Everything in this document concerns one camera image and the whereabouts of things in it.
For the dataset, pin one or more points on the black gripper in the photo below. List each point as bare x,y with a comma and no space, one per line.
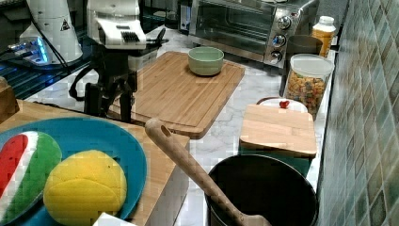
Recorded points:
117,76

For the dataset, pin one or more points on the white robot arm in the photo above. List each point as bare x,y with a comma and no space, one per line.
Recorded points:
116,34

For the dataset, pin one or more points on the blue plate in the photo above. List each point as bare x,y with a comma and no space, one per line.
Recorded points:
76,134

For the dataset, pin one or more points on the wooden spoon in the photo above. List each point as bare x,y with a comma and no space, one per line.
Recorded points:
165,140

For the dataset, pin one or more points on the bamboo cutting board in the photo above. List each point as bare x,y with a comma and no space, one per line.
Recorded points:
186,103

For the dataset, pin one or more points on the yellow lemon toy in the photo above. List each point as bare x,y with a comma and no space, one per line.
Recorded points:
83,186

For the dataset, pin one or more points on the watermelon slice toy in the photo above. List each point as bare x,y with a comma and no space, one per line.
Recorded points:
26,162

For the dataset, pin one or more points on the green ceramic bowl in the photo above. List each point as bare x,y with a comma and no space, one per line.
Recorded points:
205,61

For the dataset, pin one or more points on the stainless toaster oven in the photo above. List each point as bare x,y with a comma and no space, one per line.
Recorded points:
254,29

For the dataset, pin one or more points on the teal box with bamboo lid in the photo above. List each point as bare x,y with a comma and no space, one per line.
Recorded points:
284,134

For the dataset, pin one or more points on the white dish with red knob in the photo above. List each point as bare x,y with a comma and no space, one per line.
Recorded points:
283,103

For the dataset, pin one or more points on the black utensil pot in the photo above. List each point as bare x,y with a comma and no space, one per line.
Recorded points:
262,185

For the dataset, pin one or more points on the clear cereal container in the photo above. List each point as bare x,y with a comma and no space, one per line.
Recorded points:
307,80

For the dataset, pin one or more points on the dark metal cup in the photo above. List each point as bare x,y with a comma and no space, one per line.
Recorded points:
297,44

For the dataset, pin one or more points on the orange bottle white cap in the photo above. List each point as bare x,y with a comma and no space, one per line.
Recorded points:
324,31

